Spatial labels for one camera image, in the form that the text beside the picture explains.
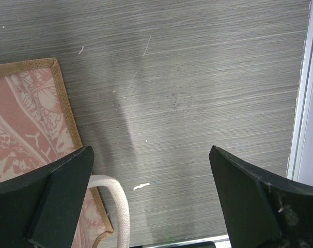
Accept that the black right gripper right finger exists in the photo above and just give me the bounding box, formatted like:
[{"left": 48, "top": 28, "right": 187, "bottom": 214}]
[{"left": 209, "top": 146, "right": 313, "bottom": 247}]

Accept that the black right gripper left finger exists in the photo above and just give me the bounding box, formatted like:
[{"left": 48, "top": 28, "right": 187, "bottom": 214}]
[{"left": 0, "top": 146, "right": 95, "bottom": 247}]

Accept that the brown canvas tote bag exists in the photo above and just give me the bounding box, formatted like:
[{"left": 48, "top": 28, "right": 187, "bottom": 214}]
[{"left": 0, "top": 58, "right": 130, "bottom": 247}]

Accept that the aluminium frame rail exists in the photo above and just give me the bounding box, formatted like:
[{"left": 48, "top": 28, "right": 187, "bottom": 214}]
[{"left": 287, "top": 1, "right": 313, "bottom": 186}]

